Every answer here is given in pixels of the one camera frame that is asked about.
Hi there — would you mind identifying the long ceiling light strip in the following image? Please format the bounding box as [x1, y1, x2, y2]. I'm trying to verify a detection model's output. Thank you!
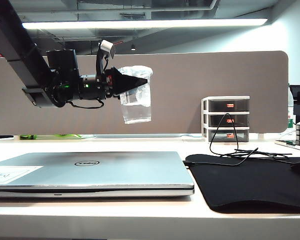
[21, 18, 269, 30]

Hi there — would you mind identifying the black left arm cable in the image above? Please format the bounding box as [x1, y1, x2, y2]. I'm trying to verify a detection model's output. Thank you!
[67, 97, 105, 110]

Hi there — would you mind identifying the green object behind divider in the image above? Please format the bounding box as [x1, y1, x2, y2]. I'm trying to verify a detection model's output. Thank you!
[19, 134, 82, 140]

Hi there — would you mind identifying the white drawer organizer frame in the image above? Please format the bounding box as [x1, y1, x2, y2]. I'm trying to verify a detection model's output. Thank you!
[201, 96, 250, 144]

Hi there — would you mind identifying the silver Dell laptop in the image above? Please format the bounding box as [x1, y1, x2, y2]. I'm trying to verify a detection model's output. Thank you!
[0, 151, 195, 200]

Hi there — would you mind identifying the dark translucent drawer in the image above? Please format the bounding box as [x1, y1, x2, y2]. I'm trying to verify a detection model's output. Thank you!
[207, 114, 249, 128]
[207, 129, 249, 142]
[207, 99, 249, 112]

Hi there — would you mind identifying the clear plastic lidded cup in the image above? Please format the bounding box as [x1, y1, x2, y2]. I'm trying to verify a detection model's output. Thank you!
[117, 64, 154, 125]

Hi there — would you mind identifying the thin black cable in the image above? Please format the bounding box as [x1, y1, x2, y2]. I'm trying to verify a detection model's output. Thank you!
[182, 112, 293, 167]

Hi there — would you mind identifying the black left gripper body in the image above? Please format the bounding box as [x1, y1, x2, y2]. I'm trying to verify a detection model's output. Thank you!
[97, 69, 116, 99]

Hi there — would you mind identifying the white sticker with red print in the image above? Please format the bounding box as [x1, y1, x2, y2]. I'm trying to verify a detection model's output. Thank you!
[0, 165, 44, 186]

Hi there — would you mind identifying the brown fabric desk divider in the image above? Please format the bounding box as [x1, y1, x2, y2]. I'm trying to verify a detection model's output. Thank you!
[0, 50, 289, 136]

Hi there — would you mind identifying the black mouse pad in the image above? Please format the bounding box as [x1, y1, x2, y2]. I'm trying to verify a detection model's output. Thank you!
[184, 154, 300, 215]

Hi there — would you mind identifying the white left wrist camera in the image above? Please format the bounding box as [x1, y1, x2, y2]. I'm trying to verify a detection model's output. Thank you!
[96, 39, 118, 76]

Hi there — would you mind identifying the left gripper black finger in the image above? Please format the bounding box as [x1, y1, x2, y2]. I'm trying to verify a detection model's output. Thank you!
[111, 66, 149, 97]

